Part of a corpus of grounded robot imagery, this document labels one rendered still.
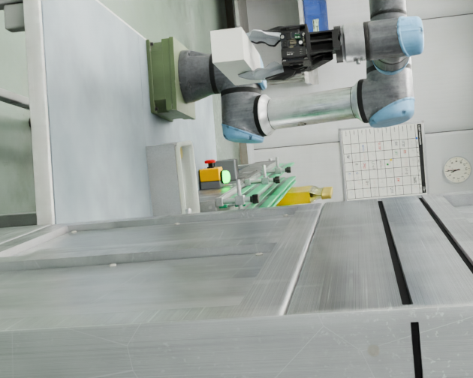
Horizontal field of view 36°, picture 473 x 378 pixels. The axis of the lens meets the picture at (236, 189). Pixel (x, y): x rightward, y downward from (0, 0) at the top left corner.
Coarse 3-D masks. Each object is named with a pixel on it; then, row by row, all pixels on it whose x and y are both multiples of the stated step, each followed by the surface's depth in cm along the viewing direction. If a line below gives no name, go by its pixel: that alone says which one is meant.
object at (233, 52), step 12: (216, 36) 137; (228, 36) 137; (240, 36) 136; (216, 48) 137; (228, 48) 137; (240, 48) 136; (252, 48) 149; (216, 60) 137; (228, 60) 137; (240, 60) 137; (252, 60) 148; (228, 72) 147; (240, 72) 147; (240, 84) 160
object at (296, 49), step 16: (288, 32) 140; (304, 32) 141; (320, 32) 139; (336, 32) 138; (288, 48) 140; (304, 48) 139; (320, 48) 141; (336, 48) 138; (288, 64) 142; (304, 64) 143
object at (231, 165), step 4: (216, 160) 284; (220, 160) 280; (224, 160) 280; (228, 160) 279; (232, 160) 279; (236, 160) 285; (216, 164) 280; (220, 164) 280; (224, 164) 280; (228, 164) 279; (232, 164) 279; (236, 164) 284; (224, 168) 280; (228, 168) 280; (232, 168) 279; (236, 168) 283; (232, 172) 280; (236, 172) 283; (232, 176) 280; (236, 176) 281
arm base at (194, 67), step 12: (180, 60) 205; (192, 60) 205; (204, 60) 206; (180, 72) 204; (192, 72) 204; (204, 72) 205; (180, 84) 205; (192, 84) 206; (204, 84) 206; (192, 96) 208; (204, 96) 210
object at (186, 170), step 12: (180, 144) 194; (192, 144) 208; (180, 156) 193; (192, 156) 209; (180, 168) 193; (192, 168) 209; (180, 180) 193; (192, 180) 209; (180, 192) 195; (192, 192) 210; (192, 204) 210
